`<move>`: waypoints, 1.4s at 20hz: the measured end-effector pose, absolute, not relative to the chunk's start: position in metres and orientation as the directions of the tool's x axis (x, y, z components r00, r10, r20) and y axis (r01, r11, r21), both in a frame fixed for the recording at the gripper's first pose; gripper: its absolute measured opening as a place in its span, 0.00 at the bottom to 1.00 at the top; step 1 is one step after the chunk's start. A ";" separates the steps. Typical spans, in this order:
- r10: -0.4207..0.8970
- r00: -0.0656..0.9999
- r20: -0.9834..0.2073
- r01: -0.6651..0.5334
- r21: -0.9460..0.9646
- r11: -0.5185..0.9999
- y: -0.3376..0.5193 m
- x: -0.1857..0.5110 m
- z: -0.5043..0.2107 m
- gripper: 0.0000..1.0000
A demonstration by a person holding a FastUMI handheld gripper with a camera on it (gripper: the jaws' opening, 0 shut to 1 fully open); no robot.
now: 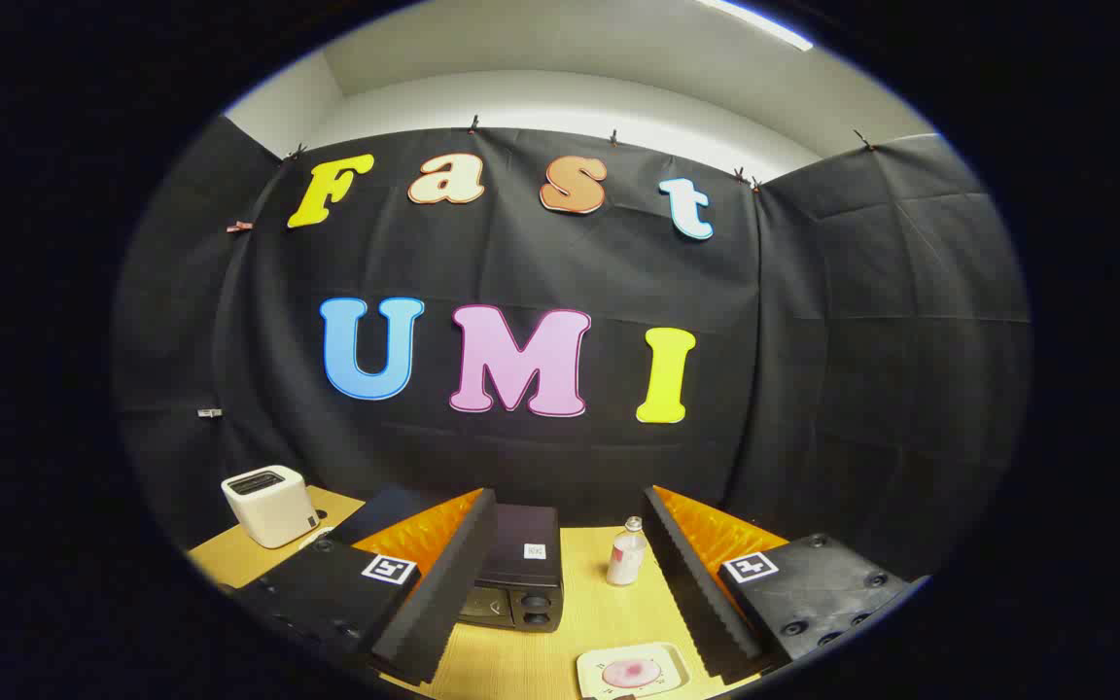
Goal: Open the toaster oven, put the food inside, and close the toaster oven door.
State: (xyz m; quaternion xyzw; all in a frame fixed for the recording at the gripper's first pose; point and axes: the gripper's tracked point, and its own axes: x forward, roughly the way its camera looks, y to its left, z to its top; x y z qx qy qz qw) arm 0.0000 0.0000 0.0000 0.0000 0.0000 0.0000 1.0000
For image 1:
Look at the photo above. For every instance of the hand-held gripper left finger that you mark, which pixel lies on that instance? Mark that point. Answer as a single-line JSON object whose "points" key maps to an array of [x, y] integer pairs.
{"points": [[443, 583]]}

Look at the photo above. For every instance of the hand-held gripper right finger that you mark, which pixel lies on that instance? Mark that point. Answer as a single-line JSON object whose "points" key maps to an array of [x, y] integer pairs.
{"points": [[691, 583]]}

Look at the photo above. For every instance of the black toaster oven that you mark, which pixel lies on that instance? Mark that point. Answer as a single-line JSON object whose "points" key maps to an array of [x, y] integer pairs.
{"points": [[521, 569]]}

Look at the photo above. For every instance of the cream square plate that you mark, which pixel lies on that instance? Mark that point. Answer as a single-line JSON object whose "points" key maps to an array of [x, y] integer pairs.
{"points": [[669, 661]]}

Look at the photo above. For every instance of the pink ham slice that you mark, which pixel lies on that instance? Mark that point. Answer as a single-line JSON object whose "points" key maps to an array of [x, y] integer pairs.
{"points": [[631, 672]]}

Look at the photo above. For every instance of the white pop-up toaster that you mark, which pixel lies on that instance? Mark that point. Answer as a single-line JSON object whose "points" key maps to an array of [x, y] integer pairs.
{"points": [[268, 506]]}

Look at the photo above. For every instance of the clear plastic bottle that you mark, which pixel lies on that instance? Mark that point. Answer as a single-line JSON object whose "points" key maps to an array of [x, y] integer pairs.
{"points": [[626, 559]]}

